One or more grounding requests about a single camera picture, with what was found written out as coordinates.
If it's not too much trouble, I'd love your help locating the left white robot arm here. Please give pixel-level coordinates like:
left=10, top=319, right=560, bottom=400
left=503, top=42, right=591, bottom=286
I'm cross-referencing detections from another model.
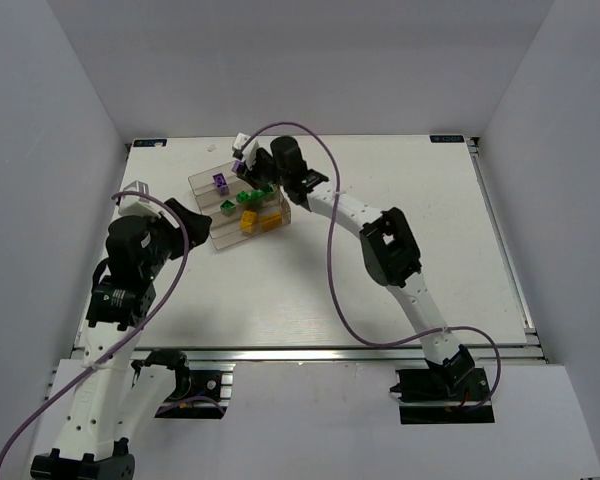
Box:
left=30, top=193, right=212, bottom=479

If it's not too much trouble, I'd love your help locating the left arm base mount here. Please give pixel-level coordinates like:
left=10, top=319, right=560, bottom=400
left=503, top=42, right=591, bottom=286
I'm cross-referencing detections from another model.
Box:
left=144, top=350, right=232, bottom=420

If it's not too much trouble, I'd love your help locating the clear tiered plastic organizer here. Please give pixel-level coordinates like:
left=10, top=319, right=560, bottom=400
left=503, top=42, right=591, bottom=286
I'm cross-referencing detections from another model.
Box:
left=188, top=162, right=291, bottom=251

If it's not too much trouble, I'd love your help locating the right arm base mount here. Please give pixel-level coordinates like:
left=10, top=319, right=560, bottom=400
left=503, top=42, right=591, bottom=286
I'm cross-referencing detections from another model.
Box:
left=389, top=368, right=495, bottom=425

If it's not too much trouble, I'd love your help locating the blue label sticker right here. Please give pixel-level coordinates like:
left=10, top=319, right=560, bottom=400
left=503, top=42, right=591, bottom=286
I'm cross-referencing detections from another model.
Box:
left=429, top=134, right=465, bottom=144

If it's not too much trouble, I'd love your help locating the blue label sticker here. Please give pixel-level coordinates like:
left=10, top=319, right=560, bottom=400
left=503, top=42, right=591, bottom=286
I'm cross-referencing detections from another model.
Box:
left=132, top=138, right=167, bottom=148
left=429, top=134, right=465, bottom=144

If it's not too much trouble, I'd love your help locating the yellow long lego brick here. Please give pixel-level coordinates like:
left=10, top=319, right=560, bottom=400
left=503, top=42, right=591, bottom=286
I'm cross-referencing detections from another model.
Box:
left=259, top=212, right=284, bottom=232

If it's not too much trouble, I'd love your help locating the blue label sticker left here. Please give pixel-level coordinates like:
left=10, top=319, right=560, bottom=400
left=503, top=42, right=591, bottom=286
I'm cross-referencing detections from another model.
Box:
left=132, top=138, right=167, bottom=148

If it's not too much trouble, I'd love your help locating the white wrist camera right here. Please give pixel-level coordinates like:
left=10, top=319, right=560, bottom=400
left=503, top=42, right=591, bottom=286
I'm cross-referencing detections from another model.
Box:
left=232, top=133, right=260, bottom=169

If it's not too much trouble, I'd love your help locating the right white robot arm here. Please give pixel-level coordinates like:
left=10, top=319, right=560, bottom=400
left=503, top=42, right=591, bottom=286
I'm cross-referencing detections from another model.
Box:
left=232, top=133, right=475, bottom=390

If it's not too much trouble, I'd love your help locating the green small lego brick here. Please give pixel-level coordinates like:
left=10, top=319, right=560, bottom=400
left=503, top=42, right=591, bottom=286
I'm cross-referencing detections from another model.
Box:
left=220, top=200, right=236, bottom=216

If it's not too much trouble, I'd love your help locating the yellow patterned lego brick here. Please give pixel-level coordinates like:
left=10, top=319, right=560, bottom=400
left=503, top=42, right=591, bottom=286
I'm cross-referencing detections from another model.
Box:
left=239, top=210, right=258, bottom=235

